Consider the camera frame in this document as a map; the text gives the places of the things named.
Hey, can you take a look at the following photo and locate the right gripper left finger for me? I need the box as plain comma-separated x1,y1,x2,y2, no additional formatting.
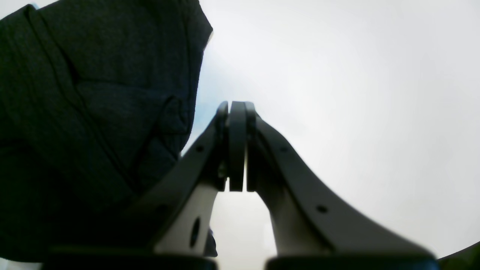
42,102,246,270

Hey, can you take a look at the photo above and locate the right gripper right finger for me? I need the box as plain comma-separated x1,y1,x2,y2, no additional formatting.
246,102,439,270

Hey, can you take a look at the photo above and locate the black t-shirt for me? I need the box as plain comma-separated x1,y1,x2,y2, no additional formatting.
0,0,213,263

